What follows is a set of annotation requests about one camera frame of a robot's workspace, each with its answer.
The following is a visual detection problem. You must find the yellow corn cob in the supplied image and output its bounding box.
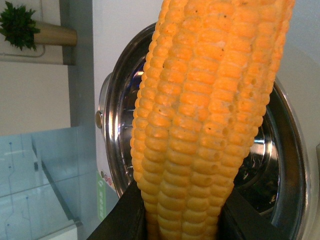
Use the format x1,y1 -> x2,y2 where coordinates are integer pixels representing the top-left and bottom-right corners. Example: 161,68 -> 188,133
130,0 -> 295,240

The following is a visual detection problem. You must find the white electric cooking pot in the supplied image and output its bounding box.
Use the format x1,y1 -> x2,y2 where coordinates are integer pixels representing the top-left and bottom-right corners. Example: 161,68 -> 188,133
96,24 -> 319,240

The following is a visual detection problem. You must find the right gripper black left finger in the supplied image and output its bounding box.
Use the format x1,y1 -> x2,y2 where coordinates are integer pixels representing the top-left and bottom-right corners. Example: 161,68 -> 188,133
88,181 -> 147,240

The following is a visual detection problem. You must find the gold plant pot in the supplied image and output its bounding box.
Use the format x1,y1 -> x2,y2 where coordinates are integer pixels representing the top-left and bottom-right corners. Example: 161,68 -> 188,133
34,21 -> 78,47

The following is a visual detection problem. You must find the green potted plant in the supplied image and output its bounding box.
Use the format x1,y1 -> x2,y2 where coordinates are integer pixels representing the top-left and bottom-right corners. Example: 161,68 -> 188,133
0,1 -> 41,51

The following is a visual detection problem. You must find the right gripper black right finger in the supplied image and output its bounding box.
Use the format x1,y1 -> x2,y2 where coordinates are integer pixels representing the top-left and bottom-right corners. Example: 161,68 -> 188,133
218,189 -> 302,240

